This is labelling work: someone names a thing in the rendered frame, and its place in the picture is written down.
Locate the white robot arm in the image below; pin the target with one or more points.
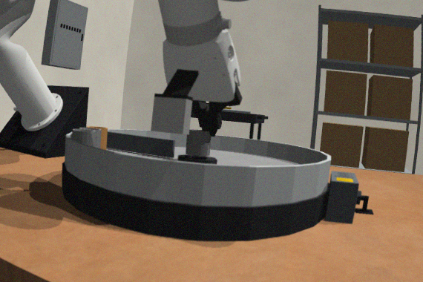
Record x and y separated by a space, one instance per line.
186 23

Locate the bronze bushing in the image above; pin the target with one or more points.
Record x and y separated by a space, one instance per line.
103 136

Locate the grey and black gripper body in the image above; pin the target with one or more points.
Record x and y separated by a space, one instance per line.
215 62

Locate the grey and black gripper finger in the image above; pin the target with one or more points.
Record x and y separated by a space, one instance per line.
201 109
214 118

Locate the grey round turntable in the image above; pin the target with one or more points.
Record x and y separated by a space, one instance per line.
220 197

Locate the grey cylinder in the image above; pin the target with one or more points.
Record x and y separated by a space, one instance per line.
198 143
98 136
84 136

